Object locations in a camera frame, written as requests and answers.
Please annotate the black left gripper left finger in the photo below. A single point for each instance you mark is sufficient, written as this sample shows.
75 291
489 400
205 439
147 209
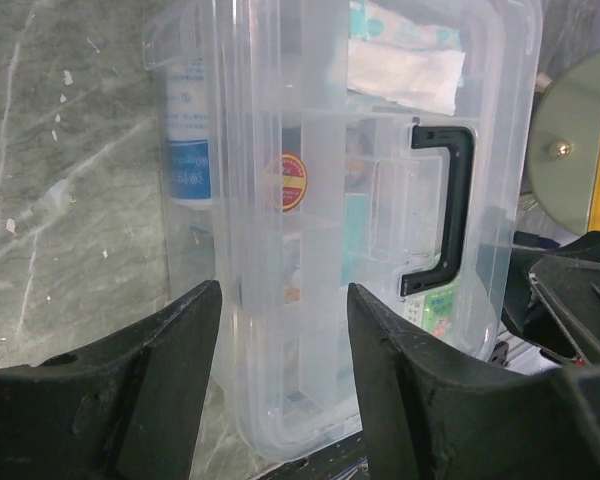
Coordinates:
127 406

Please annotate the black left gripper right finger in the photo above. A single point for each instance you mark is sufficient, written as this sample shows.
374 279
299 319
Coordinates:
430 411

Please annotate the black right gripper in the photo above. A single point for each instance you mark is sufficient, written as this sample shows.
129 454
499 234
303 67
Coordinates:
552 299

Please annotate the green ointment sachet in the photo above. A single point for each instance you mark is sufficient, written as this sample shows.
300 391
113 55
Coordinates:
432 312

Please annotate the clear plastic medicine box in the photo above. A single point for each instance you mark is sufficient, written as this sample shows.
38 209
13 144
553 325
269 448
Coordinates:
340 225

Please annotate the white teal swab packet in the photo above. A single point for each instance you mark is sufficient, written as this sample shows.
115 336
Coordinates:
373 23

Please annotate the round pastel drawer cabinet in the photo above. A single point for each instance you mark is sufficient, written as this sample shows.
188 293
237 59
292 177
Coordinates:
563 153

